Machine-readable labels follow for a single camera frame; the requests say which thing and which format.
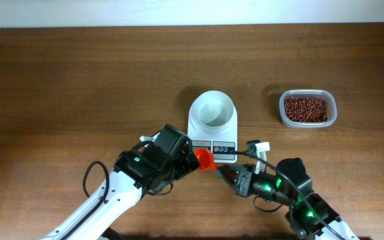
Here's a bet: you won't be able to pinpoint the clear plastic bean container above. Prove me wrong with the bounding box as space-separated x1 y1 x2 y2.
279 89 337 128

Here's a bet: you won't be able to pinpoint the white round bowl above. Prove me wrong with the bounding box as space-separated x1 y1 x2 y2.
191 91 235 128

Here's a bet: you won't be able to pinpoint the white digital kitchen scale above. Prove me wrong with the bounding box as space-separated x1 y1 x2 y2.
187 108 238 163

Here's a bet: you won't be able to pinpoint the red plastic measuring scoop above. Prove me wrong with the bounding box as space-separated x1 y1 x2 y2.
194 149 217 171

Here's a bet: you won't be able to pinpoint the red beans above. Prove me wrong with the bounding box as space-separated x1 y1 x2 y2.
283 97 328 123

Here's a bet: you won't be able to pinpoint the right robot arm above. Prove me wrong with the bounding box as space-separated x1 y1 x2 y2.
216 158 359 240

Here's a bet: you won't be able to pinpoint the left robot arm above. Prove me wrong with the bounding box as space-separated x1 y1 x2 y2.
45 124 200 239

